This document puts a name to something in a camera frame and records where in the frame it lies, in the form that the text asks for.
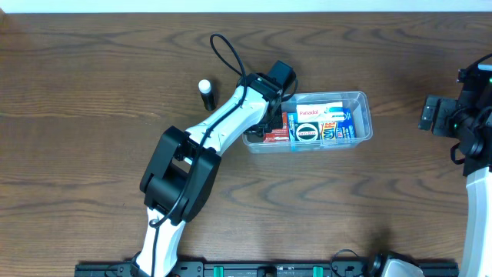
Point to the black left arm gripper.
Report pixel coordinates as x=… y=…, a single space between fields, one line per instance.
x=265 y=128

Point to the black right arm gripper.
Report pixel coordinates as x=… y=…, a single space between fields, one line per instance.
x=430 y=114

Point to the white Panadol box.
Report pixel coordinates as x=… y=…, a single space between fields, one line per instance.
x=325 y=112

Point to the red Panadol ActiFast box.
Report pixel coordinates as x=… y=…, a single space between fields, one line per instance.
x=279 y=134

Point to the clear plastic container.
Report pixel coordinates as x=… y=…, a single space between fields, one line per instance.
x=355 y=101

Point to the dark green ointment box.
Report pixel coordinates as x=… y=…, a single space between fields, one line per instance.
x=306 y=132

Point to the dark syrup bottle white cap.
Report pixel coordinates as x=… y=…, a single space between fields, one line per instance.
x=207 y=94

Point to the blue Cool Fever box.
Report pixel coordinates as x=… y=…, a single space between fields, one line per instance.
x=329 y=131

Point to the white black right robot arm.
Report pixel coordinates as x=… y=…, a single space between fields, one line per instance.
x=476 y=261

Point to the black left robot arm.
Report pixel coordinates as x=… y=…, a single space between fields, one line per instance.
x=179 y=177

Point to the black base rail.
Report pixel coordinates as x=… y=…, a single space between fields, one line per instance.
x=200 y=269

